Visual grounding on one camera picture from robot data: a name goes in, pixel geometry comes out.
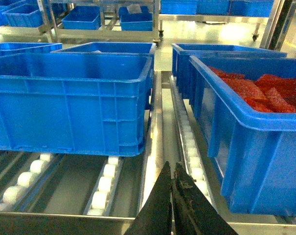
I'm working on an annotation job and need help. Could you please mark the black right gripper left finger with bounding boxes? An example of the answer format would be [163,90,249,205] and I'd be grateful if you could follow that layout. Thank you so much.
[125,162,172,235]

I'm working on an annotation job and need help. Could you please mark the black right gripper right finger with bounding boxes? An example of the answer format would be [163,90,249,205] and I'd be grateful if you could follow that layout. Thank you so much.
[172,163,237,235]

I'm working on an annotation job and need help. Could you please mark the blue plastic crate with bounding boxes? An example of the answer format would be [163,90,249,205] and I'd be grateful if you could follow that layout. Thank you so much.
[0,53,153,157]

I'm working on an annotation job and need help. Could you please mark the white roller track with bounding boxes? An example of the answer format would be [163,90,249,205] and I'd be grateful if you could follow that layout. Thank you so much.
[0,153,61,212]
[83,156,124,216]
[169,75,215,206]

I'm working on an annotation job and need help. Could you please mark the middle white roller track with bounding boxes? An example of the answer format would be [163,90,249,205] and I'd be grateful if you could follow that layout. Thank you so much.
[83,156,124,216]

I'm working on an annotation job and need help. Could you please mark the blue crate with red contents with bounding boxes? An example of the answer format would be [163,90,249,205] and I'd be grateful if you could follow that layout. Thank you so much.
[190,58,296,216]

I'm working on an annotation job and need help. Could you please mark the red foam pieces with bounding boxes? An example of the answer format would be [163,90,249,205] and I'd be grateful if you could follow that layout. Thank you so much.
[210,67,296,113]

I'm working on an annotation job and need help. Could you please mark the left white roller track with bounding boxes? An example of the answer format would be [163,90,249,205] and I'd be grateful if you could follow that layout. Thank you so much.
[0,153,61,212]

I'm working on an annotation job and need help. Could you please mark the blue crate behind placed crate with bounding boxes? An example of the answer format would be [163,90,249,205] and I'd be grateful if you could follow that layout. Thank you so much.
[45,42,156,111]

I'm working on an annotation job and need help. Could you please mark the background blue crate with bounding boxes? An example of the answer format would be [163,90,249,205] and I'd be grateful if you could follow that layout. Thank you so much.
[2,4,43,27]
[118,6,153,31]
[62,5,101,30]

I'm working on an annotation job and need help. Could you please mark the background steel cart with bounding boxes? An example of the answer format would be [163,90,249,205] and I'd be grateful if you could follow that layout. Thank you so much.
[37,0,160,47]

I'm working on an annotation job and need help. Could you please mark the background blue crates row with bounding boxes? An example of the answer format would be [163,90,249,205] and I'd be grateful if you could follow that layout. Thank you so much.
[160,0,273,17]

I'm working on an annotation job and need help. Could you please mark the far left blue crate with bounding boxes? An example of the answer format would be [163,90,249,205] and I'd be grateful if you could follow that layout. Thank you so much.
[0,42,63,56]

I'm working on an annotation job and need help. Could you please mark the steel shelf rail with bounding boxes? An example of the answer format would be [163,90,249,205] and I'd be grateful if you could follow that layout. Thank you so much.
[0,71,296,235]

